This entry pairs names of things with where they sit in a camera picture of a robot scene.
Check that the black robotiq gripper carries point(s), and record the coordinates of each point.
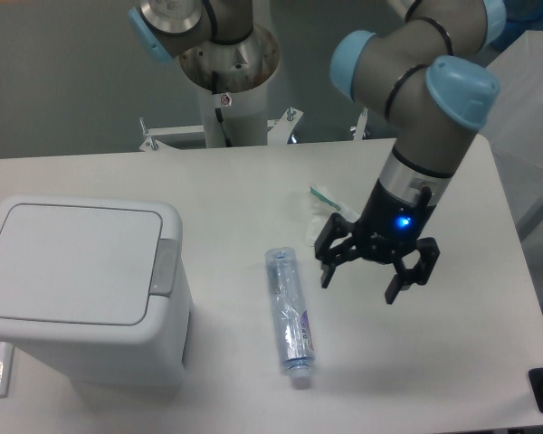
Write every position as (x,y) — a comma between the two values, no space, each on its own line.
(388,229)

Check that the white plastic trash can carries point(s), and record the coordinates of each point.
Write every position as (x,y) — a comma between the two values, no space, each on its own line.
(95,288)

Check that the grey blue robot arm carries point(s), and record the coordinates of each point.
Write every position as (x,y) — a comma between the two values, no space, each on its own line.
(419,78)

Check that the crumpled clear plastic wrapper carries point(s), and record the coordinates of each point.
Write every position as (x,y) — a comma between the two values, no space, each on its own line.
(323,204)

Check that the crushed clear plastic bottle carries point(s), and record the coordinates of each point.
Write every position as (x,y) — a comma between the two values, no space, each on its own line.
(290,317)

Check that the blue object in background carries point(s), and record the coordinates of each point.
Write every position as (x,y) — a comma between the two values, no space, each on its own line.
(521,16)

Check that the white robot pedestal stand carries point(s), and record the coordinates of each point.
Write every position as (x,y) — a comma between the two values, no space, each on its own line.
(231,83)

